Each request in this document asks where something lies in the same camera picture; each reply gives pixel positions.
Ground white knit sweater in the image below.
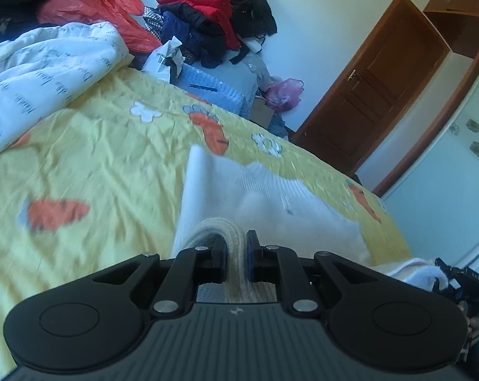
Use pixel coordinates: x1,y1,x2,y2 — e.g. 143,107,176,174
171,145,449,304

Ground black clothes on pile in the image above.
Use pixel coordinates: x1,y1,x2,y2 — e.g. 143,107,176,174
230,0,277,38

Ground white floral wardrobe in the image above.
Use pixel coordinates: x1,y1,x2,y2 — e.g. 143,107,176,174
383,0,479,272

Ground yellow carrot print bedspread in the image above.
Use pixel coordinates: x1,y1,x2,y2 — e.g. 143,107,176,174
0,68,411,378

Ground brown wooden door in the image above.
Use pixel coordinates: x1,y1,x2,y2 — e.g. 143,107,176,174
292,0,449,176

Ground pink plastic bag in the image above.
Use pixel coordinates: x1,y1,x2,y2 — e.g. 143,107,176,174
265,78,304,113

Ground white printed quilt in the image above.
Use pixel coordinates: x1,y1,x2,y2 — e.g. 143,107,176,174
0,22,133,153

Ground light blue knit blanket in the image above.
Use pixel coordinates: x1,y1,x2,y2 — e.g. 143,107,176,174
170,64,249,118

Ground white crumpled plastic bag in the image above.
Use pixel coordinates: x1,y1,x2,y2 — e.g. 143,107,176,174
141,36,185,84

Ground grey plastic wrapped bundle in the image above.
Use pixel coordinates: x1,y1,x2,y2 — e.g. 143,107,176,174
218,51,274,97

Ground navy blue jacket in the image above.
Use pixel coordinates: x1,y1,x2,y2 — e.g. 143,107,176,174
157,3,226,69

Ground red plastic bag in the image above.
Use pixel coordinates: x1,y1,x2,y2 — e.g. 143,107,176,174
36,0,162,53

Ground red jacket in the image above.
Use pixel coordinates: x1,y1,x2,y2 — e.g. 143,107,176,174
156,0,241,50

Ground metal door handle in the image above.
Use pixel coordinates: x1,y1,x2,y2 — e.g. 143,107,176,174
347,69,357,82

